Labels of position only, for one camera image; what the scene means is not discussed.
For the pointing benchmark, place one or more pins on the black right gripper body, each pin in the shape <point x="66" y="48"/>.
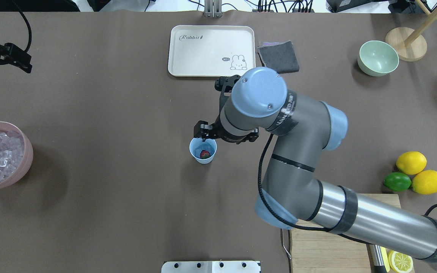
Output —
<point x="227" y="137"/>

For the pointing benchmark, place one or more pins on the red strawberry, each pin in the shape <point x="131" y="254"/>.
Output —
<point x="204" y="154"/>

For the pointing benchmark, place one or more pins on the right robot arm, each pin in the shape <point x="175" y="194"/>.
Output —
<point x="289" y="197"/>

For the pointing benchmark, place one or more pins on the light blue cup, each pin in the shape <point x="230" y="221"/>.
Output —
<point x="197" y="141"/>

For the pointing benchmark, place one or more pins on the wooden cup stand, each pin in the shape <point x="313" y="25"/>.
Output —
<point x="410" y="44"/>

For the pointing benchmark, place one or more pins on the cream rabbit serving tray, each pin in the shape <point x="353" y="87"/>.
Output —
<point x="211" y="50"/>

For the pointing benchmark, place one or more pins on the pink bowl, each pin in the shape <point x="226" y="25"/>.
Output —
<point x="27" y="157"/>

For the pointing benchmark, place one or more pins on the grey folded cloth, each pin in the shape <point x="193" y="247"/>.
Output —
<point x="279" y="56"/>

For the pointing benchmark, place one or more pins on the wooden cutting board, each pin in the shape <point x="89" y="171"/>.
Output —
<point x="321" y="252"/>

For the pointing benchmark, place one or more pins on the mint green bowl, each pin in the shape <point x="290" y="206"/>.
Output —
<point x="377" y="58"/>

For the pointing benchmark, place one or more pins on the green lime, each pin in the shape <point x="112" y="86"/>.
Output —
<point x="397" y="181"/>

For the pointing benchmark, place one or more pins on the yellow lemon upper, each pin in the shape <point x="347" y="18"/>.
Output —
<point x="411" y="162"/>

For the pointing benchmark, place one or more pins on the yellow lemon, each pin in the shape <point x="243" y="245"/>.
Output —
<point x="425" y="182"/>
<point x="411" y="162"/>

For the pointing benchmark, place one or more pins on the yellow lemon lower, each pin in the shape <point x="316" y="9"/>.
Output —
<point x="425" y="182"/>

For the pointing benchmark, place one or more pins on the lemon slice lower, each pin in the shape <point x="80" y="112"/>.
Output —
<point x="399" y="262"/>

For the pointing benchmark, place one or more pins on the aluminium frame post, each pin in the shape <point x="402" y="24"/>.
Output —
<point x="213" y="8"/>

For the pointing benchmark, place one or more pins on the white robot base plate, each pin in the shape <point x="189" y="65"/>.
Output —
<point x="218" y="266"/>

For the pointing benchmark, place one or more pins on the steel handled knife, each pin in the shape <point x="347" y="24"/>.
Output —
<point x="377" y="253"/>

